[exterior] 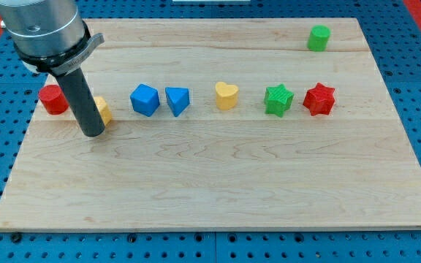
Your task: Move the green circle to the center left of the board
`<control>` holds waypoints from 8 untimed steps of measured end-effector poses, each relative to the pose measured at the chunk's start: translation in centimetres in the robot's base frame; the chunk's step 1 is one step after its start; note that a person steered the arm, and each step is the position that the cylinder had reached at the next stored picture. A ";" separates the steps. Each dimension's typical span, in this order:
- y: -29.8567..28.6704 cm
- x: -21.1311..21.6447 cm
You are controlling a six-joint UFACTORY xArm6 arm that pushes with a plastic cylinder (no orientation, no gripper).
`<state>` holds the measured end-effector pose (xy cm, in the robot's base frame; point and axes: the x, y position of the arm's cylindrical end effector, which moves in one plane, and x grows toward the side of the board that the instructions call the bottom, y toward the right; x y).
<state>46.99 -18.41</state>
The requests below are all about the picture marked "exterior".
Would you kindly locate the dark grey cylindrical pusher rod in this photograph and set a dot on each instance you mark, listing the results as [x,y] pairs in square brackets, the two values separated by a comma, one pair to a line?
[81,102]

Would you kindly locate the blue triangle block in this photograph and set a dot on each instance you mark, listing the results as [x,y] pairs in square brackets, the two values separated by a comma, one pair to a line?
[177,99]

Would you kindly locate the red cylinder block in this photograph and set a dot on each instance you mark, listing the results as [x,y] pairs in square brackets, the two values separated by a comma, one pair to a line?
[53,99]

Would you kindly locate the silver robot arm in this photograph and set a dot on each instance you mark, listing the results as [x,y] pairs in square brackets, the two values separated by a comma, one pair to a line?
[51,37]

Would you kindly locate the yellow block behind rod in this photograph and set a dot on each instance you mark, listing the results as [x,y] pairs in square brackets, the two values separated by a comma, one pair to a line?
[103,109]

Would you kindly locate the green cylinder block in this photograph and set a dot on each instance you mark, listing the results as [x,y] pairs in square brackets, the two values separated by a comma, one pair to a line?
[318,38]

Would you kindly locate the black clamp ring mount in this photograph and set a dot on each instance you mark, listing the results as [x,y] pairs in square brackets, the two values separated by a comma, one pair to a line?
[66,62]

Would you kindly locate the green star block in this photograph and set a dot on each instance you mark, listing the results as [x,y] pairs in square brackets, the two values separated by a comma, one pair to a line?
[277,100]

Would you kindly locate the yellow heart block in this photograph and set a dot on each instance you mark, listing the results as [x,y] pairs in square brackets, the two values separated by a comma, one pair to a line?
[226,95]

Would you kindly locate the blue cube block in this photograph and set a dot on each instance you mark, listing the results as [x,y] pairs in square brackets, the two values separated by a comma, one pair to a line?
[145,100]

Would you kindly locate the red star block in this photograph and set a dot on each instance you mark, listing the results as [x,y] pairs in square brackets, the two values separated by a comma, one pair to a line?
[319,99]

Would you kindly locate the wooden board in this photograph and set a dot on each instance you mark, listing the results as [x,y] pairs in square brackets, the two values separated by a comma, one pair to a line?
[212,170]

